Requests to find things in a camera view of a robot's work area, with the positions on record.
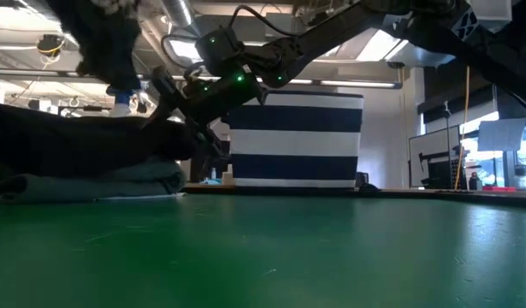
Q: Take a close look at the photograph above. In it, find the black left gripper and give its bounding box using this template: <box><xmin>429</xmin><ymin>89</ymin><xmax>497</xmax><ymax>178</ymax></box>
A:
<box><xmin>76</xmin><ymin>16</ymin><xmax>142</xmax><ymax>93</ymax></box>

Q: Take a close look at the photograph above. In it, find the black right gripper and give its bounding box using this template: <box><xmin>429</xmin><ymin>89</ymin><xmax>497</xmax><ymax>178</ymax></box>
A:
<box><xmin>142</xmin><ymin>63</ymin><xmax>264</xmax><ymax>158</ymax></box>

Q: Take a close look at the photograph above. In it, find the black garment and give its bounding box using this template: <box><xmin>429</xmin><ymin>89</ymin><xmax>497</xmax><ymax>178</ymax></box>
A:
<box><xmin>0</xmin><ymin>101</ymin><xmax>200</xmax><ymax>179</ymax></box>

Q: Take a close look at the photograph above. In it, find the navy white striped laundry bin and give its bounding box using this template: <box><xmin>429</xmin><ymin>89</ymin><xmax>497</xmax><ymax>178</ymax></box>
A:
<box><xmin>226</xmin><ymin>88</ymin><xmax>365</xmax><ymax>189</ymax></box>

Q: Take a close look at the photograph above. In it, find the clear spray bottle blue trigger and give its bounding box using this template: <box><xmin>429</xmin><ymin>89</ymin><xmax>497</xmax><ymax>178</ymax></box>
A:
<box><xmin>106</xmin><ymin>85</ymin><xmax>135</xmax><ymax>119</ymax></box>

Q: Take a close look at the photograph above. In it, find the light wooden desk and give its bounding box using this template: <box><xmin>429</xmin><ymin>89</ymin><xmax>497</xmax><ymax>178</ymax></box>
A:
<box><xmin>183</xmin><ymin>182</ymin><xmax>238</xmax><ymax>192</ymax></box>

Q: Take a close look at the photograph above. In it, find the grey ceiling box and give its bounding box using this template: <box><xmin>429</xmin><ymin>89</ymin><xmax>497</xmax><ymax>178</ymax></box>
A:
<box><xmin>264</xmin><ymin>12</ymin><xmax>296</xmax><ymax>38</ymax></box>

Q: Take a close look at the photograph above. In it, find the white board panel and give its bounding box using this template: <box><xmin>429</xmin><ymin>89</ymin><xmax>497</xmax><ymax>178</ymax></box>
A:
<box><xmin>408</xmin><ymin>125</ymin><xmax>461</xmax><ymax>189</ymax></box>

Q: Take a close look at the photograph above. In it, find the dark bottle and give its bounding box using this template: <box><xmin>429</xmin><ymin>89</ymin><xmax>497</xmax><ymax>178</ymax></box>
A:
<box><xmin>468</xmin><ymin>171</ymin><xmax>484</xmax><ymax>192</ymax></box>

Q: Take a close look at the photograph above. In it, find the white paper sheet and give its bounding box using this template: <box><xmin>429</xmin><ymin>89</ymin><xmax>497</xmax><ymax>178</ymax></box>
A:
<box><xmin>477</xmin><ymin>117</ymin><xmax>526</xmax><ymax>152</ymax></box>

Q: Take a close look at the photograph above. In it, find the silver round ceiling duct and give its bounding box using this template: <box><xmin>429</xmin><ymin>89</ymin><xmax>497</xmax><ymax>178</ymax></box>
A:
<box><xmin>162</xmin><ymin>0</ymin><xmax>199</xmax><ymax>35</ymax></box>

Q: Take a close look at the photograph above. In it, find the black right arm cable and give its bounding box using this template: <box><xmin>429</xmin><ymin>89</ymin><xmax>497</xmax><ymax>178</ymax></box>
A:
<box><xmin>161</xmin><ymin>3</ymin><xmax>302</xmax><ymax>72</ymax></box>

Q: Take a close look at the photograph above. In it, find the yellow hanging cord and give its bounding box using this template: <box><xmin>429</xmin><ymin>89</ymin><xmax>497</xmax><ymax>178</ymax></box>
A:
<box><xmin>453</xmin><ymin>66</ymin><xmax>471</xmax><ymax>190</ymax></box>

